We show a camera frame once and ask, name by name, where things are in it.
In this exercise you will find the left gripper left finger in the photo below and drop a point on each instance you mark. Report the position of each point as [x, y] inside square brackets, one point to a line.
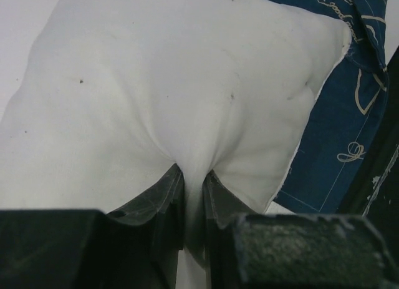
[148, 236]

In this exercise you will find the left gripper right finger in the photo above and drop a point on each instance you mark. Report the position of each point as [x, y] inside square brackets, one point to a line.
[221, 210]

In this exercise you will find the white pillow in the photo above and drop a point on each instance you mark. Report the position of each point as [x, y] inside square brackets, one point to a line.
[117, 91]

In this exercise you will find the dark blue embroidered pillowcase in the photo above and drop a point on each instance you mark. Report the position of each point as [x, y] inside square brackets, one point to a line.
[347, 113]

